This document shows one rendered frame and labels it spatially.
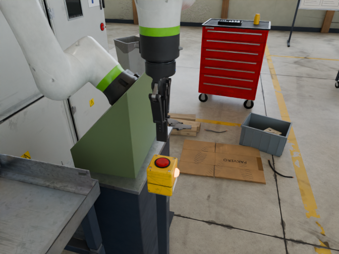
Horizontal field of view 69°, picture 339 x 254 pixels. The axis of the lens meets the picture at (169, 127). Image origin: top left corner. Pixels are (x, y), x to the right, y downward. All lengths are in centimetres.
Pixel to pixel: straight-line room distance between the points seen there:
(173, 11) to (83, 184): 55
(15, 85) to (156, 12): 102
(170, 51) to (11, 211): 60
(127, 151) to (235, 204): 119
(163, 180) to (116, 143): 22
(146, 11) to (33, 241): 59
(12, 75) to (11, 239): 87
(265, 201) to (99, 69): 150
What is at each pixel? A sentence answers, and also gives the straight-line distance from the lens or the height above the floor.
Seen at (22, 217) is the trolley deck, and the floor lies 85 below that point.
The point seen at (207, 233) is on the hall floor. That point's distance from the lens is 172.
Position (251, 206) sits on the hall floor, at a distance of 192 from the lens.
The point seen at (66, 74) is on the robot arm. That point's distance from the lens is 86.
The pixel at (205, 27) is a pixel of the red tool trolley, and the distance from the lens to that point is 289.
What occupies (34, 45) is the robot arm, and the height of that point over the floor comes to 123.
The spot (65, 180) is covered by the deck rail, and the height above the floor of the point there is 85.
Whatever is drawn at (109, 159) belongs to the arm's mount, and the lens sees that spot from 92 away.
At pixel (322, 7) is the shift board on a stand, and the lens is 663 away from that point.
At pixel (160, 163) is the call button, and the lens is 76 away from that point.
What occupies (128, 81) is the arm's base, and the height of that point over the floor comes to 106.
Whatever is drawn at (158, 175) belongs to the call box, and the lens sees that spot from 75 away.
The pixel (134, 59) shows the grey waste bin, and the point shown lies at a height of 41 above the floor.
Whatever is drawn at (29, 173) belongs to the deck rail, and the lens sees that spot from 92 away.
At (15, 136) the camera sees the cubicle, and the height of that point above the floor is 69.
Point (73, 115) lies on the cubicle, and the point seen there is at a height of 56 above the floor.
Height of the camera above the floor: 140
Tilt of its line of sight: 32 degrees down
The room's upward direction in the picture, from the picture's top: straight up
